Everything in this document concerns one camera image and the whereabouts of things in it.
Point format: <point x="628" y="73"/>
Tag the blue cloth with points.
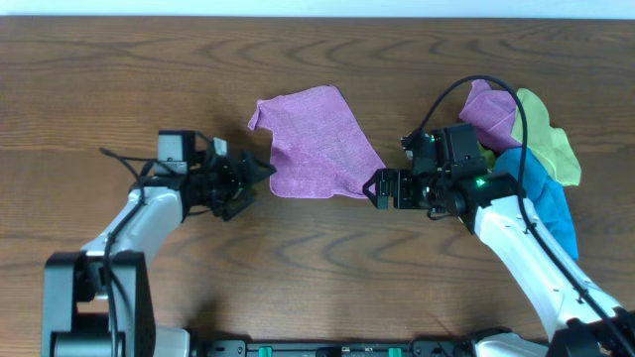
<point x="548" y="197"/>

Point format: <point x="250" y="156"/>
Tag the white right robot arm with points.
<point x="449" y="177"/>

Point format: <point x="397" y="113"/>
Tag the green cloth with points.
<point x="549" y="145"/>

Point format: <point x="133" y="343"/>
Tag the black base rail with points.
<point x="414" y="348"/>

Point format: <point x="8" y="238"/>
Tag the light purple cloth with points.
<point x="318" y="148"/>

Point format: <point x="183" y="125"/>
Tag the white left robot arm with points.
<point x="97" y="300"/>

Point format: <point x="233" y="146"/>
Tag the dark purple cloth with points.
<point x="493" y="114"/>

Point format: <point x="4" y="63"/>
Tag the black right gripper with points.
<point x="402" y="188"/>

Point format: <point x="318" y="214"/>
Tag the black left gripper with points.
<point x="234" y="180"/>

